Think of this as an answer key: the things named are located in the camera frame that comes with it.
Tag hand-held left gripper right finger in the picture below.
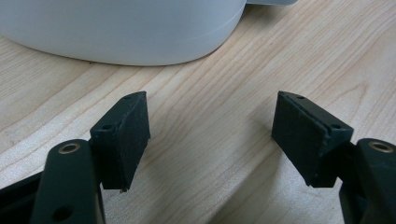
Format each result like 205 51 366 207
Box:
271 91 355 189

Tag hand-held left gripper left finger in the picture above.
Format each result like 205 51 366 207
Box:
89 91 151 193

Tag large white round container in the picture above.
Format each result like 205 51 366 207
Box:
0 0 248 67

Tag grey flat object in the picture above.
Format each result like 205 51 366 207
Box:
246 0 299 7

